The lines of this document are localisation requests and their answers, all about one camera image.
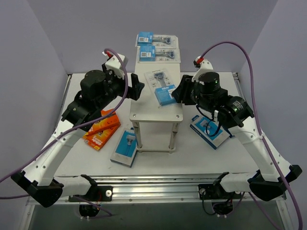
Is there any clear blue-card razor blister pack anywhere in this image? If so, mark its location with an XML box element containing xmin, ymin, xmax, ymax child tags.
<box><xmin>144</xmin><ymin>69</ymin><xmax>176</xmax><ymax>107</ymax></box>

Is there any Gillette SkinGuard blister pack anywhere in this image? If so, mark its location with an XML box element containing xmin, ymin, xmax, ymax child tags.
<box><xmin>137</xmin><ymin>46</ymin><xmax>181</xmax><ymax>63</ymax></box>

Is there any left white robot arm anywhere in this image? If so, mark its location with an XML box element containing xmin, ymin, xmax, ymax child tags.
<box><xmin>11</xmin><ymin>64</ymin><xmax>144</xmax><ymax>207</ymax></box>

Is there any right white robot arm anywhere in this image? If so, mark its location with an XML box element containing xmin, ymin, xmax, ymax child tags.
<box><xmin>172</xmin><ymin>72</ymin><xmax>302</xmax><ymax>201</ymax></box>

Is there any white two-tier shelf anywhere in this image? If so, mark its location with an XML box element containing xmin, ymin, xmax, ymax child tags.
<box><xmin>130</xmin><ymin>60</ymin><xmax>183</xmax><ymax>152</ymax></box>

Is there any upper orange Fusion5 razor box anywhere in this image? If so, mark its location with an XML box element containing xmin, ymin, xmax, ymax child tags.
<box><xmin>83</xmin><ymin>112</ymin><xmax>121</xmax><ymax>139</ymax></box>

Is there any orange fusion5 razor box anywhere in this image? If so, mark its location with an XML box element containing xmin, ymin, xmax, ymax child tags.
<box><xmin>83</xmin><ymin>124</ymin><xmax>121</xmax><ymax>150</ymax></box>
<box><xmin>83</xmin><ymin>112</ymin><xmax>121</xmax><ymax>139</ymax></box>

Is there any blue Harry's box right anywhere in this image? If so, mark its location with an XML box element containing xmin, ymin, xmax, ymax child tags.
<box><xmin>190</xmin><ymin>115</ymin><xmax>232</xmax><ymax>150</ymax></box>

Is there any blue harry's box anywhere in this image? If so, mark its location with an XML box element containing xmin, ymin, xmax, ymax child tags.
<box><xmin>110</xmin><ymin>128</ymin><xmax>137</xmax><ymax>168</ymax></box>
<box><xmin>190</xmin><ymin>115</ymin><xmax>232</xmax><ymax>150</ymax></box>

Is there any lower orange Fusion5 razor box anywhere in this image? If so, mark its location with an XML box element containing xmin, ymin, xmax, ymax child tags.
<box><xmin>83</xmin><ymin>124</ymin><xmax>121</xmax><ymax>150</ymax></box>

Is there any blue Harry's box front left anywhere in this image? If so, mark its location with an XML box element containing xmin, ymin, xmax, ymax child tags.
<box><xmin>110</xmin><ymin>128</ymin><xmax>137</xmax><ymax>168</ymax></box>

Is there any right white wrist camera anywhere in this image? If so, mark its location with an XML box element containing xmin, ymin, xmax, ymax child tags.
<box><xmin>192</xmin><ymin>56</ymin><xmax>213</xmax><ymax>82</ymax></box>

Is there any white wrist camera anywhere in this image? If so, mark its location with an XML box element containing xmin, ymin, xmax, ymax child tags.
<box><xmin>192</xmin><ymin>56</ymin><xmax>213</xmax><ymax>82</ymax></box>
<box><xmin>102</xmin><ymin>51</ymin><xmax>124</xmax><ymax>79</ymax></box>

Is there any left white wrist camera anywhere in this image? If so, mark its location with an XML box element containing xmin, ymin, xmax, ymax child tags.
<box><xmin>102</xmin><ymin>51</ymin><xmax>124</xmax><ymax>79</ymax></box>

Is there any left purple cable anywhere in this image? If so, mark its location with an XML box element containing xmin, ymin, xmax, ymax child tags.
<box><xmin>0</xmin><ymin>47</ymin><xmax>129</xmax><ymax>199</ymax></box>

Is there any purple cable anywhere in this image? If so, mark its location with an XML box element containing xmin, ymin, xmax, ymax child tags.
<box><xmin>0</xmin><ymin>47</ymin><xmax>129</xmax><ymax>199</ymax></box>
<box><xmin>200</xmin><ymin>41</ymin><xmax>304</xmax><ymax>230</ymax></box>

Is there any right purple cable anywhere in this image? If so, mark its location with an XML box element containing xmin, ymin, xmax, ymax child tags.
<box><xmin>200</xmin><ymin>41</ymin><xmax>304</xmax><ymax>230</ymax></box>

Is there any aluminium mounting rail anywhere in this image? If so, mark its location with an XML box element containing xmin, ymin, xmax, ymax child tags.
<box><xmin>92</xmin><ymin>174</ymin><xmax>217</xmax><ymax>204</ymax></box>

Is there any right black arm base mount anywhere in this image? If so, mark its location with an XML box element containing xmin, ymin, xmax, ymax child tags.
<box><xmin>198</xmin><ymin>184</ymin><xmax>242</xmax><ymax>200</ymax></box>

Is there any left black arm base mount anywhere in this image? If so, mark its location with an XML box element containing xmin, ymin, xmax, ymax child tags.
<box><xmin>68</xmin><ymin>185</ymin><xmax>113</xmax><ymax>202</ymax></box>

